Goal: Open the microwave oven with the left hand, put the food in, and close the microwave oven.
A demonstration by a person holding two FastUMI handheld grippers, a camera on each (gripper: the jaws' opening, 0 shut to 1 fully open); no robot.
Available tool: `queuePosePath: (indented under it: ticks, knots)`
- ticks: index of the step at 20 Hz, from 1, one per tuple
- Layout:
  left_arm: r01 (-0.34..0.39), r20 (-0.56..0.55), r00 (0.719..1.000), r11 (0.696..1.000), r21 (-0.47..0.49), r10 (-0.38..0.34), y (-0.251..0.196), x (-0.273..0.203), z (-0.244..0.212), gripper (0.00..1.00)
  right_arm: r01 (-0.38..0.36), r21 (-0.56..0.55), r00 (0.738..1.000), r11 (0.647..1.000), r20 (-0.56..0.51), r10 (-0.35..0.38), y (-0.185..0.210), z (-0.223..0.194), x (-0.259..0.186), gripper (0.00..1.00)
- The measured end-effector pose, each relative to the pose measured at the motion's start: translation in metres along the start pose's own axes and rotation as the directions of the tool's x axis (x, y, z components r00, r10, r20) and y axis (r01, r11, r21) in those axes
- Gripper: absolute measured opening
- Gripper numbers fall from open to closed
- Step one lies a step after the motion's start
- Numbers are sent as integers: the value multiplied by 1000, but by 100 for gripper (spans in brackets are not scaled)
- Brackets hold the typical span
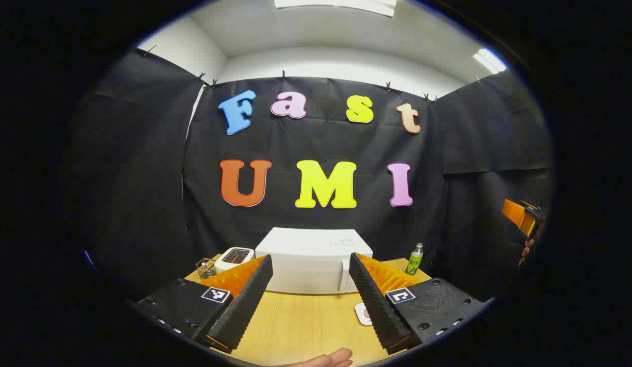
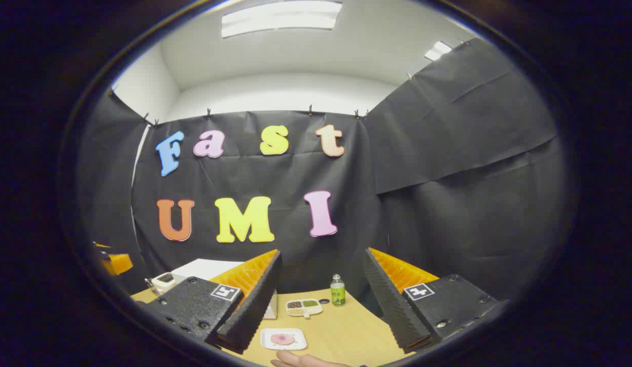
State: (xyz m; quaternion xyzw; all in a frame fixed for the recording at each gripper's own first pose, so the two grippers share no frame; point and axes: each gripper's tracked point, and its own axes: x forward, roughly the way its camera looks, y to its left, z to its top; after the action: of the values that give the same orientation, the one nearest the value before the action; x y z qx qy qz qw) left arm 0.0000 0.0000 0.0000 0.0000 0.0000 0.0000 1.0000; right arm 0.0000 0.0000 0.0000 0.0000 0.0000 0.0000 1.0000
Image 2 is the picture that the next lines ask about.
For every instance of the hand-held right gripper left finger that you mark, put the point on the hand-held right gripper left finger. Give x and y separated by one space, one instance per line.
257 300

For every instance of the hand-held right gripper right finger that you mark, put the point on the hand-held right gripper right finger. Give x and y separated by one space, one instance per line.
390 300

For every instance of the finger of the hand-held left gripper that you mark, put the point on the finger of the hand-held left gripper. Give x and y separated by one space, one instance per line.
120 263

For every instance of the white square plate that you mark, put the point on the white square plate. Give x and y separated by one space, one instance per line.
267 345

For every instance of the pink ham slice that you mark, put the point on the pink ham slice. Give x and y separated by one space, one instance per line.
283 339

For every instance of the white microwave oven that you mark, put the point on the white microwave oven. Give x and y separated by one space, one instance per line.
204 267

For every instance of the divided tray of beans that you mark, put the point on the divided tray of beans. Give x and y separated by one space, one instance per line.
303 307

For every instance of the green tea bottle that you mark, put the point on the green tea bottle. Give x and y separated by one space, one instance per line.
338 293

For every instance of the white toaster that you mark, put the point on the white toaster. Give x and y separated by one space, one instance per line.
169 281

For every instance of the small ceiling light panel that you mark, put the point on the small ceiling light panel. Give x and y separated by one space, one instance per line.
438 51

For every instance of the large ceiling light panel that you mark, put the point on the large ceiling light panel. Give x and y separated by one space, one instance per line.
280 18

